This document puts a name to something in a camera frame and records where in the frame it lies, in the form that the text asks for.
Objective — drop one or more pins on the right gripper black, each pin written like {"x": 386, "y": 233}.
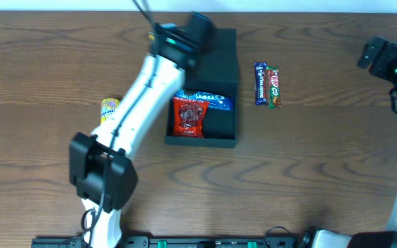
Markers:
{"x": 371, "y": 55}

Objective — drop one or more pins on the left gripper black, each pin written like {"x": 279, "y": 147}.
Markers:
{"x": 202, "y": 22}

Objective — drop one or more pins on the black gift box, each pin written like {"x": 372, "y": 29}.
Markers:
{"x": 217, "y": 72}

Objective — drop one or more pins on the blue oreo pack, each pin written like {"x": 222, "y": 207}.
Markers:
{"x": 216, "y": 101}

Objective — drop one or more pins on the red snack packet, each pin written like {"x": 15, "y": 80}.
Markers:
{"x": 188, "y": 117}

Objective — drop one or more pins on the kitkat milo bar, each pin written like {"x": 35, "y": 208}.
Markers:
{"x": 274, "y": 91}

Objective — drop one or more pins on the yellow mentos bottle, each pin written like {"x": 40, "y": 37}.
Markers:
{"x": 108, "y": 107}

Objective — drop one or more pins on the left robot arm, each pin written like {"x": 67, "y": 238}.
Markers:
{"x": 100, "y": 164}

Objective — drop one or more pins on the dairy milk chocolate bar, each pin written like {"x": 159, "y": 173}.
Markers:
{"x": 261, "y": 92}

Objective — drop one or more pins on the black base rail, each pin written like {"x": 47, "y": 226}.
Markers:
{"x": 171, "y": 242}

